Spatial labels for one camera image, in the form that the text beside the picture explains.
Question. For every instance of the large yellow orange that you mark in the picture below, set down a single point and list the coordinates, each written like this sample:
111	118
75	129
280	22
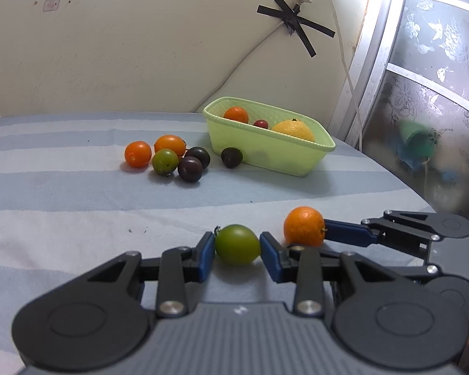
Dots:
293	129

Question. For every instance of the orange cherry tomato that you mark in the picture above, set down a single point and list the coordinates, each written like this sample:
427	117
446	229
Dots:
138	154
170	144

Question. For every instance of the white door frame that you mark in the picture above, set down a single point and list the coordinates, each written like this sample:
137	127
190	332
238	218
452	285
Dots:
379	47

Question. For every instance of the blue striped bedsheet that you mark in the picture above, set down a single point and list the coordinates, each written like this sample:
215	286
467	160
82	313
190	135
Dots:
101	203

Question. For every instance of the dark purple cherry tomato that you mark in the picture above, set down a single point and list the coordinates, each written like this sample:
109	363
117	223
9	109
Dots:
190	168
199	155
231	157

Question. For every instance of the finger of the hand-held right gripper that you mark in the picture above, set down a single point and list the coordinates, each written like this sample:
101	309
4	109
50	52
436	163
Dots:
398	267
348	232

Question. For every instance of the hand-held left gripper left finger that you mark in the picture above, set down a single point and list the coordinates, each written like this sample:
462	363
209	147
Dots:
206	258

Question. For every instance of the small mandarin orange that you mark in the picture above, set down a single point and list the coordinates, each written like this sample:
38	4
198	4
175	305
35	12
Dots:
236	114
304	226

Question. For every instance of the green cherry tomato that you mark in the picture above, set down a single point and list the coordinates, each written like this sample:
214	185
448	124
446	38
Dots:
165	161
236	244

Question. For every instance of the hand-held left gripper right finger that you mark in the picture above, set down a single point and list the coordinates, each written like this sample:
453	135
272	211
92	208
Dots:
269	258

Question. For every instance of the red cherry tomato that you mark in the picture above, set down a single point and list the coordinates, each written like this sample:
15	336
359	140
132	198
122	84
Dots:
261	124

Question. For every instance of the green object behind glass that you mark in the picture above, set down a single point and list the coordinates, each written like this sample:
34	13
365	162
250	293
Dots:
416	142

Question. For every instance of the light green plastic basket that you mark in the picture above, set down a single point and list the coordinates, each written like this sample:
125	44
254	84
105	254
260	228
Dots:
265	152

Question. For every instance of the frosted patterned glass door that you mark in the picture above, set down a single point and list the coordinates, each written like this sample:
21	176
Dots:
426	27

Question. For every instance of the blue object behind glass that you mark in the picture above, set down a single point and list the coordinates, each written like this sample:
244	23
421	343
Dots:
408	158

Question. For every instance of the small square wall sticker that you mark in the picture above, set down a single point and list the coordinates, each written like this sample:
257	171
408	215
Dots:
51	5

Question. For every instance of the black tape cross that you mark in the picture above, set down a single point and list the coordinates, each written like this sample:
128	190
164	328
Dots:
293	19

